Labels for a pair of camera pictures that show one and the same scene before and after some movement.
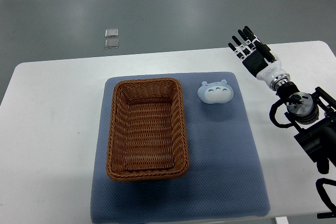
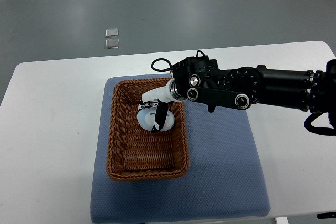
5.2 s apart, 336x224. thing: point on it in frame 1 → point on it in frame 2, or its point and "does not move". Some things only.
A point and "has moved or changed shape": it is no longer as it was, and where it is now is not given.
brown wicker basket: (147, 135) does not move
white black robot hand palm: (272, 73) → (165, 95)
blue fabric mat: (224, 179) does not move
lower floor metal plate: (112, 43) does not move
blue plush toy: (215, 92) has moved or changed shape
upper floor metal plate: (112, 32) does not move
